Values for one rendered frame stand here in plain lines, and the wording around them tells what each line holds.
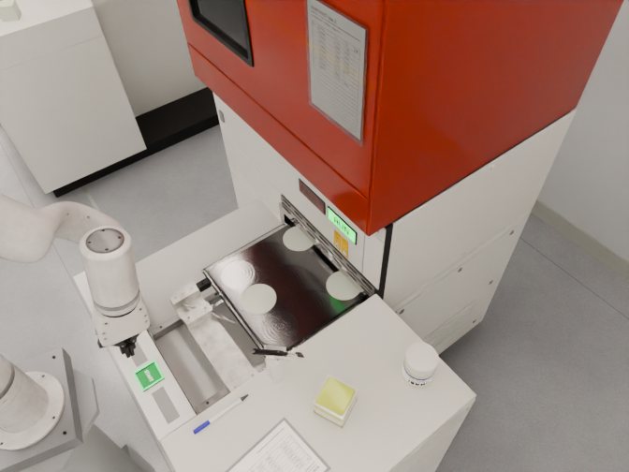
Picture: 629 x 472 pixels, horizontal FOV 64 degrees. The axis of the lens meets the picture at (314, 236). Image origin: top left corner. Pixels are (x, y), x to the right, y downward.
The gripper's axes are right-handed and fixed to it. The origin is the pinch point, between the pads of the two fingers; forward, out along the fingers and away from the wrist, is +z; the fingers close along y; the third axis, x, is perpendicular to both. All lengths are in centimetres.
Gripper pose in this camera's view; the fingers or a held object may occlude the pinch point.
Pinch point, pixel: (126, 346)
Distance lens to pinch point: 115.8
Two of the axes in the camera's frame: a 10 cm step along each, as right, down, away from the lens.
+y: -7.9, 3.3, -5.1
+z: -1.3, 7.2, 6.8
